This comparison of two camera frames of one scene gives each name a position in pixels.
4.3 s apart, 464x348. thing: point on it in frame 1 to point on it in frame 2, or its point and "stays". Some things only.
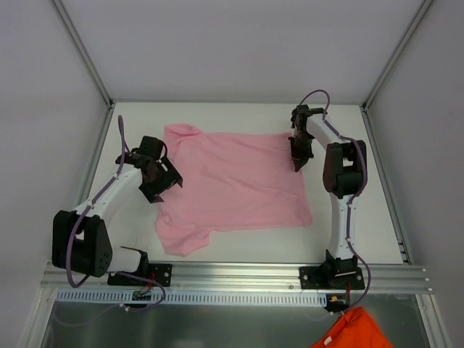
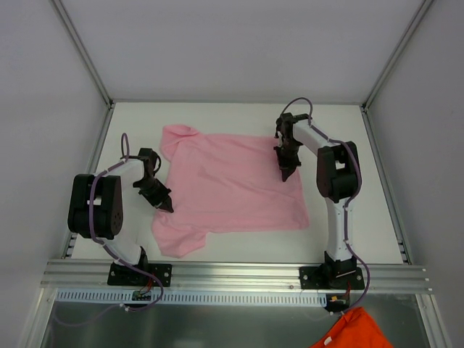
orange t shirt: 354,328 stays
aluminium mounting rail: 235,277 stays
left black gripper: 164,181 to 156,196
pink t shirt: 229,181 stays
